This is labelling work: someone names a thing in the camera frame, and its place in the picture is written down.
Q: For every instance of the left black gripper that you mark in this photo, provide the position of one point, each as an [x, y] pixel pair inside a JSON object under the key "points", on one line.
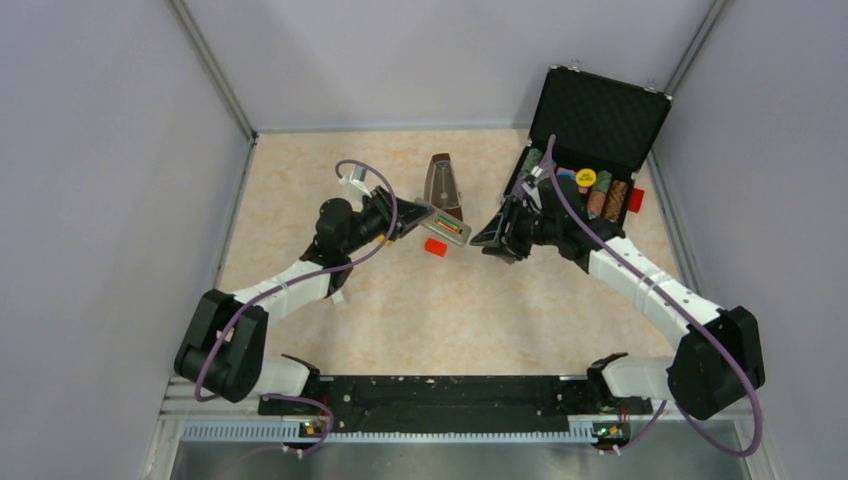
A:
{"points": [[409, 214]]}

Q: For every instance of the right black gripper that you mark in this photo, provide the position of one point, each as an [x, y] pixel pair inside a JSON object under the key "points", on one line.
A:
{"points": [[492, 238]]}

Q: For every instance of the green battery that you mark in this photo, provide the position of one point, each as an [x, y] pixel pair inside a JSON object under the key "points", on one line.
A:
{"points": [[447, 220]]}

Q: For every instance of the red battery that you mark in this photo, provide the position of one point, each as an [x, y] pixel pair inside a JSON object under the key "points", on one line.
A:
{"points": [[448, 227]]}

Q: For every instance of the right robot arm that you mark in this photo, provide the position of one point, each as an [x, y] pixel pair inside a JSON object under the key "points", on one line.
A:
{"points": [[717, 354]]}

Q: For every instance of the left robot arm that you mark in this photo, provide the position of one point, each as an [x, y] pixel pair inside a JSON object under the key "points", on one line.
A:
{"points": [[223, 352]]}

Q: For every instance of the brown wooden metronome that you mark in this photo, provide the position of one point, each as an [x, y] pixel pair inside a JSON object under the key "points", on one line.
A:
{"points": [[441, 188]]}

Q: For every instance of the orange red block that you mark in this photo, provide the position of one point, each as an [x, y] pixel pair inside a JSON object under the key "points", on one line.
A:
{"points": [[435, 247]]}

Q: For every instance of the yellow big blind chip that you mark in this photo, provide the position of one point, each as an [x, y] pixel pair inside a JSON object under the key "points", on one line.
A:
{"points": [[586, 178]]}

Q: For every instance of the red block behind case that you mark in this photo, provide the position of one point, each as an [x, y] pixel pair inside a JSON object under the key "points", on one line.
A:
{"points": [[636, 200]]}

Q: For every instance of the black poker chip case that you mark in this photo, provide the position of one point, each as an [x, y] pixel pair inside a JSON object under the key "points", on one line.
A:
{"points": [[589, 121]]}

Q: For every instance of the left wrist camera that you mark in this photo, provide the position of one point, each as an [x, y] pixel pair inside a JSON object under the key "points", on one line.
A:
{"points": [[354, 182]]}

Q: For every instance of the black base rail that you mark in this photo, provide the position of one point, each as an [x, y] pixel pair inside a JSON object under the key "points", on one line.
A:
{"points": [[475, 404]]}

